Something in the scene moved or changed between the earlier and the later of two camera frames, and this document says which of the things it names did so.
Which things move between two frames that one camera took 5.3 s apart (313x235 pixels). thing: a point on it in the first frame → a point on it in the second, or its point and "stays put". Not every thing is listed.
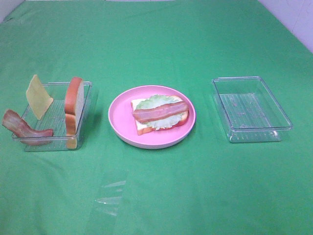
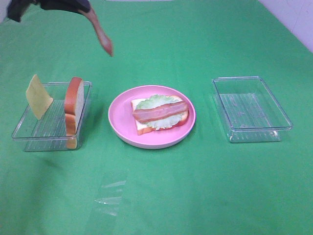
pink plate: (122, 120) stays put
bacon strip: (145, 115) stays put
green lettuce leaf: (158, 101) stays put
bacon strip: (13, 122) → (106, 43)
